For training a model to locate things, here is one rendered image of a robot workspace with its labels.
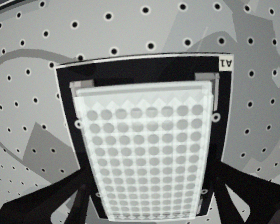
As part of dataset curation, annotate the grey perforated breadboard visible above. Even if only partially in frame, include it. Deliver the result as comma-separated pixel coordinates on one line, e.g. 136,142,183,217
0,0,280,209

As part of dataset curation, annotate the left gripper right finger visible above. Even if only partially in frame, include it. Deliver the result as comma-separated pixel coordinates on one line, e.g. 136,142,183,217
210,159,280,224

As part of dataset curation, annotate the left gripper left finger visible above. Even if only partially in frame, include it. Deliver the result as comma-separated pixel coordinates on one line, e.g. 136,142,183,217
0,166,92,224

